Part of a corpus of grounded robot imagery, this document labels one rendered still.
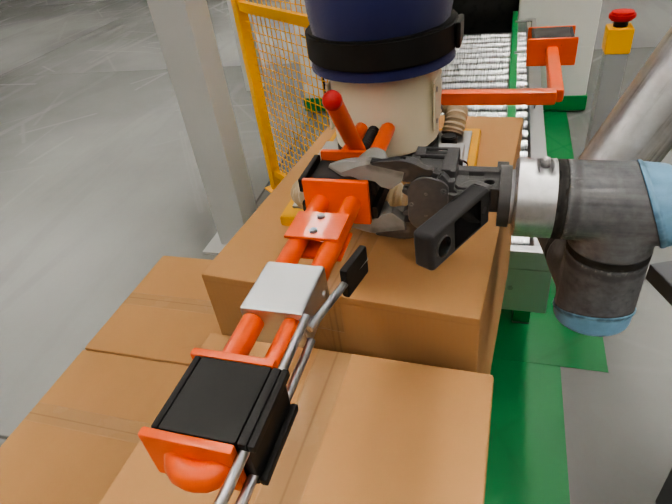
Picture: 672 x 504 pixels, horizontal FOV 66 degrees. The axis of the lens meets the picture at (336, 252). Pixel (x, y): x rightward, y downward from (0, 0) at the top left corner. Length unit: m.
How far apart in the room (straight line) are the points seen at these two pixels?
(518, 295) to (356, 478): 1.01
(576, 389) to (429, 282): 1.29
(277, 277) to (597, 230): 0.34
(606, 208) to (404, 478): 0.35
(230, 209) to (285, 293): 2.03
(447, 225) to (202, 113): 1.84
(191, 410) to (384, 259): 0.41
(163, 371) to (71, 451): 0.25
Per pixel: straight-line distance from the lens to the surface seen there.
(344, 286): 0.50
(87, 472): 1.25
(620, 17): 1.78
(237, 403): 0.40
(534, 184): 0.60
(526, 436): 1.79
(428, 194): 0.61
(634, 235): 0.62
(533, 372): 1.95
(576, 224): 0.61
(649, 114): 0.73
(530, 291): 1.52
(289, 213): 0.84
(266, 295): 0.49
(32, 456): 1.35
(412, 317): 0.67
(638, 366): 2.07
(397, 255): 0.75
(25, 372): 2.45
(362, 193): 0.62
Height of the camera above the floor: 1.47
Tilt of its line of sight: 37 degrees down
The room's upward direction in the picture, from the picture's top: 8 degrees counter-clockwise
